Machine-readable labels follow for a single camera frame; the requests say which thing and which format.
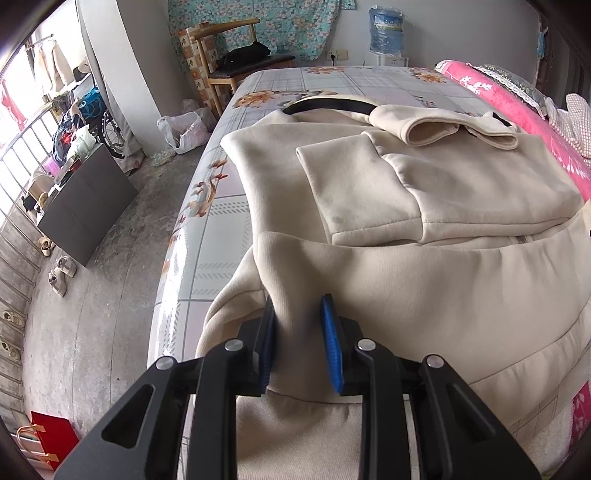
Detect cream jacket with black trim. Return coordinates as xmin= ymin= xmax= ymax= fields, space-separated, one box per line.
xmin=197 ymin=98 xmax=590 ymax=479

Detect black clothes on chair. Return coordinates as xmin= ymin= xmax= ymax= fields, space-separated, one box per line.
xmin=216 ymin=41 xmax=270 ymax=71

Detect red paper bag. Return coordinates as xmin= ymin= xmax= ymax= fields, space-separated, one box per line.
xmin=16 ymin=411 xmax=79 ymax=471

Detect beige shoe pair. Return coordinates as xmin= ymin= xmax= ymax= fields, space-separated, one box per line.
xmin=48 ymin=256 xmax=77 ymax=298

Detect floral plaid bed sheet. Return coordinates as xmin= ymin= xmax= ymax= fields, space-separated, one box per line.
xmin=146 ymin=65 xmax=591 ymax=476

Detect dark grey cabinet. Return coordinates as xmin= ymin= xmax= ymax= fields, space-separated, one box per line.
xmin=37 ymin=144 xmax=138 ymax=266

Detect white plastic bag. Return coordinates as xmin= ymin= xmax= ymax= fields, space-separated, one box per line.
xmin=156 ymin=107 xmax=216 ymax=155

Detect pink floral blanket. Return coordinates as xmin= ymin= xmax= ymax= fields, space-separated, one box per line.
xmin=435 ymin=60 xmax=590 ymax=445

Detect metal balcony railing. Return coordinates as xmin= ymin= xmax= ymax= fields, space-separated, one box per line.
xmin=1 ymin=105 xmax=57 ymax=425

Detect bicycle with blue bag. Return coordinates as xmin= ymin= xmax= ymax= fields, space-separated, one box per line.
xmin=51 ymin=87 xmax=125 ymax=165

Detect pink checkered cloth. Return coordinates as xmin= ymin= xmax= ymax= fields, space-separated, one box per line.
xmin=545 ymin=93 xmax=591 ymax=159

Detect green lace-edged pillow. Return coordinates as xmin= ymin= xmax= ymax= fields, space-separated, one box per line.
xmin=473 ymin=64 xmax=547 ymax=118

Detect white water dispenser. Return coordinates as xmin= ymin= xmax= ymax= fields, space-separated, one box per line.
xmin=363 ymin=51 xmax=409 ymax=68

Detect wooden chair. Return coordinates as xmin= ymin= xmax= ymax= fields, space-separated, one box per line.
xmin=177 ymin=18 xmax=296 ymax=118

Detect blue water bottle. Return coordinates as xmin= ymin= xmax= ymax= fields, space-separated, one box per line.
xmin=369 ymin=5 xmax=405 ymax=56

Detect teal floral wall cloth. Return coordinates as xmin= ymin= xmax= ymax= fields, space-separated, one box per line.
xmin=166 ymin=0 xmax=356 ymax=61

